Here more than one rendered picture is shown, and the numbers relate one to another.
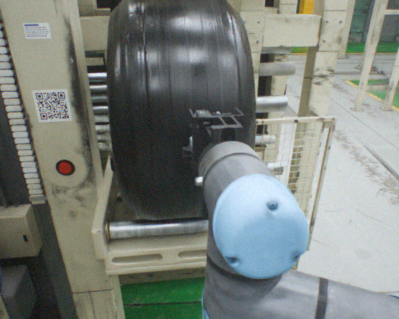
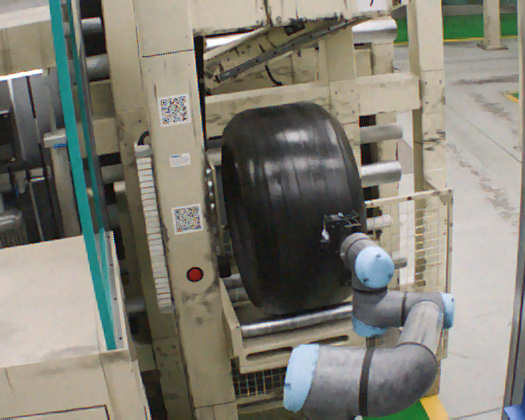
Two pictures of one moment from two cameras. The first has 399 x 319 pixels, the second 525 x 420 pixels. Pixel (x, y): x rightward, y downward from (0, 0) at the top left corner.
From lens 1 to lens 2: 1.35 m
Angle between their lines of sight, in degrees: 5
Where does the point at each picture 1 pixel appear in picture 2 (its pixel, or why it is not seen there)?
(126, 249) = (258, 344)
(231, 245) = (364, 273)
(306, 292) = (398, 295)
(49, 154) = (181, 262)
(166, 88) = (298, 198)
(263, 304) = (380, 303)
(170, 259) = not seen: hidden behind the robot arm
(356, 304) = (418, 295)
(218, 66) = (333, 177)
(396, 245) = not seen: outside the picture
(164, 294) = not seen: outside the picture
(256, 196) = (372, 253)
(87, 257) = (211, 366)
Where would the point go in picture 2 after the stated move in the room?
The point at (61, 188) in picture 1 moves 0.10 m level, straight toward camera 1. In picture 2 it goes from (190, 295) to (208, 310)
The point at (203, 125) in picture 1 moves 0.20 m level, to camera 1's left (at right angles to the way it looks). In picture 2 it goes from (336, 225) to (245, 235)
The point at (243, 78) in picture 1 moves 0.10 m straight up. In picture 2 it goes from (353, 183) to (351, 144)
